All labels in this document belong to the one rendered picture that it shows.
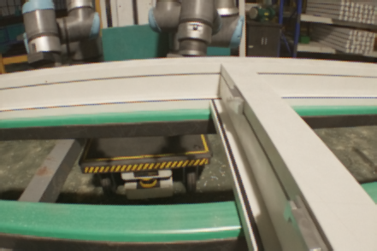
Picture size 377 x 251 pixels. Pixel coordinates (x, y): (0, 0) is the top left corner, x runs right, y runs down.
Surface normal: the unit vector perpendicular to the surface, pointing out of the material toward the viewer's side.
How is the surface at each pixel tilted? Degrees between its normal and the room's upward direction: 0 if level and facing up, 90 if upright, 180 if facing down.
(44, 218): 0
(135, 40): 90
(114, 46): 90
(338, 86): 90
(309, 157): 0
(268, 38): 90
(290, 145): 0
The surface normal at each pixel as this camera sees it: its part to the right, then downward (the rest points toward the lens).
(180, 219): -0.02, -0.88
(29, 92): 0.05, 0.48
